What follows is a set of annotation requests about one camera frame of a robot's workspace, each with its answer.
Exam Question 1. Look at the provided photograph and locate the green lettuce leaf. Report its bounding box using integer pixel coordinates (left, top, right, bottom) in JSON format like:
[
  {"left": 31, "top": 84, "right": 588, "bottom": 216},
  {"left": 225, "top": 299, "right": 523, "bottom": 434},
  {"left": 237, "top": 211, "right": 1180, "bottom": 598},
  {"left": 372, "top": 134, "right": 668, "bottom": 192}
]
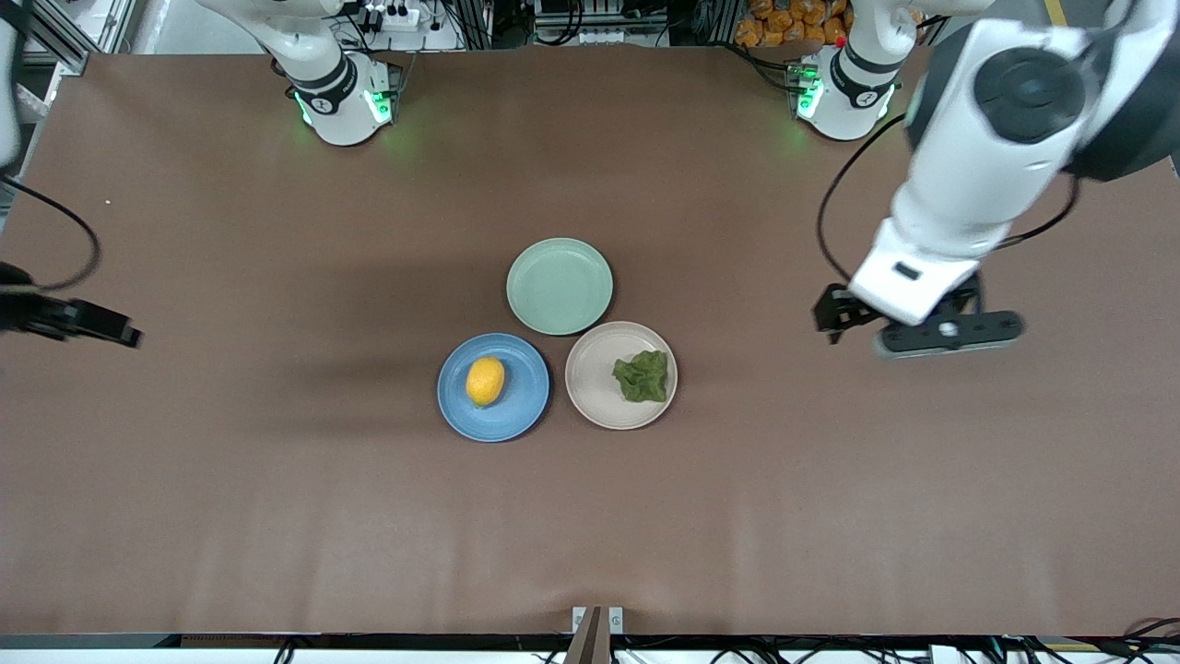
[{"left": 612, "top": 349, "right": 670, "bottom": 404}]

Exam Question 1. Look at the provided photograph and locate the yellow lemon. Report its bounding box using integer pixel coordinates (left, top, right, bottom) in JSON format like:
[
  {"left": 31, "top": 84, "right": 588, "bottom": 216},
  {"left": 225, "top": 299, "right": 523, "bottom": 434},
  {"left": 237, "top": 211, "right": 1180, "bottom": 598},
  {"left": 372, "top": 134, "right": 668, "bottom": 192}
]
[{"left": 465, "top": 356, "right": 507, "bottom": 409}]

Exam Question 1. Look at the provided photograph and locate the beige round plate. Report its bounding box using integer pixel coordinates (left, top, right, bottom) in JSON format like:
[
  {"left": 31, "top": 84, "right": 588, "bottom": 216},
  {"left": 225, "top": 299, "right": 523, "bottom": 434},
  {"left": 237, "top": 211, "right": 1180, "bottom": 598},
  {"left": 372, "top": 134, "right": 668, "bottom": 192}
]
[{"left": 564, "top": 320, "right": 679, "bottom": 432}]

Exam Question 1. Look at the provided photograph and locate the green round plate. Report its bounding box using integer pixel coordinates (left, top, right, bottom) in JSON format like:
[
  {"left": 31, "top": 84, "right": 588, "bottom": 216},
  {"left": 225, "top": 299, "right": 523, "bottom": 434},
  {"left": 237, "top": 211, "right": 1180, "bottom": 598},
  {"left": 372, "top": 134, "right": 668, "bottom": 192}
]
[{"left": 505, "top": 237, "right": 615, "bottom": 337}]

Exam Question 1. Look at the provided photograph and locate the bag of oranges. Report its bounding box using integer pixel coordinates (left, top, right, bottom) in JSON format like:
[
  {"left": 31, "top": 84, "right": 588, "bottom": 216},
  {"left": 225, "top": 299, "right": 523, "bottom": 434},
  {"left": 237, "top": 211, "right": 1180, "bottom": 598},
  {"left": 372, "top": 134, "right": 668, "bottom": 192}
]
[{"left": 734, "top": 0, "right": 851, "bottom": 49}]

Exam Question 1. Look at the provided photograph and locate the blue round plate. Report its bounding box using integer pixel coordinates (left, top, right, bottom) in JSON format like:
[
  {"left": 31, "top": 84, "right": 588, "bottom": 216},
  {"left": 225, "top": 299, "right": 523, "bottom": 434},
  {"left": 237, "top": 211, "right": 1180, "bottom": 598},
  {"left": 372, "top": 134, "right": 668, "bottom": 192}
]
[{"left": 436, "top": 332, "right": 551, "bottom": 444}]

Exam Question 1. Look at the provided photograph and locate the white power strip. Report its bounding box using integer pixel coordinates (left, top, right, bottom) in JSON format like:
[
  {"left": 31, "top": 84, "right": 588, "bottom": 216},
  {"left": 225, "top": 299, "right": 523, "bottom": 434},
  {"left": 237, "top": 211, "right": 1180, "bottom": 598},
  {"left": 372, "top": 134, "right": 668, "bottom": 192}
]
[{"left": 361, "top": 3, "right": 422, "bottom": 30}]

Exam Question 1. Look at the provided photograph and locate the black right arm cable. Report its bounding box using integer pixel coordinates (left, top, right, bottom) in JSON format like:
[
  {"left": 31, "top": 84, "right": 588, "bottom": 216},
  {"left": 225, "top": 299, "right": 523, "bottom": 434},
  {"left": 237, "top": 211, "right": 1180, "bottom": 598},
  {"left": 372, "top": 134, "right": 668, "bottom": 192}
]
[{"left": 0, "top": 173, "right": 102, "bottom": 292}]

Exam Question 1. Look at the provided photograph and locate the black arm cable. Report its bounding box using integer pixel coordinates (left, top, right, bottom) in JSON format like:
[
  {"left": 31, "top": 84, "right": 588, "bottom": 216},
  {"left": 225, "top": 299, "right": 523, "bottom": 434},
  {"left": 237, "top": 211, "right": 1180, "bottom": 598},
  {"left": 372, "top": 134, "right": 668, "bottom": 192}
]
[
  {"left": 815, "top": 113, "right": 1081, "bottom": 285},
  {"left": 0, "top": 173, "right": 102, "bottom": 292}
]

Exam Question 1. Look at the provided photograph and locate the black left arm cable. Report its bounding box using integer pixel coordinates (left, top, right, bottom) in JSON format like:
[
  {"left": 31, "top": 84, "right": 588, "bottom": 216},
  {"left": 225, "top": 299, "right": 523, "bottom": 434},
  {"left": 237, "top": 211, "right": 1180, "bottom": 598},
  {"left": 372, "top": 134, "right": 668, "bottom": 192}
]
[{"left": 815, "top": 113, "right": 1081, "bottom": 285}]

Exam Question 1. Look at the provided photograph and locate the aluminium frame profile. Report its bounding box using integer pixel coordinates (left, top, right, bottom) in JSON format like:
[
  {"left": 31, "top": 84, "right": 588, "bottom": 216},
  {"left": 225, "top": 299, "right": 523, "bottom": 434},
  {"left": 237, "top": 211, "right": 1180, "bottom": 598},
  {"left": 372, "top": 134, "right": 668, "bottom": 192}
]
[{"left": 23, "top": 0, "right": 95, "bottom": 77}]

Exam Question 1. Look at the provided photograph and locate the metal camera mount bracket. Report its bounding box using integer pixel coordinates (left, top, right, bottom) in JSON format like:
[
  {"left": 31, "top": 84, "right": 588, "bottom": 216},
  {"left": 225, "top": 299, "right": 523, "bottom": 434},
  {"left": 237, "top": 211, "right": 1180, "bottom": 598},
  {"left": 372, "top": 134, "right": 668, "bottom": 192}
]
[{"left": 564, "top": 605, "right": 625, "bottom": 664}]

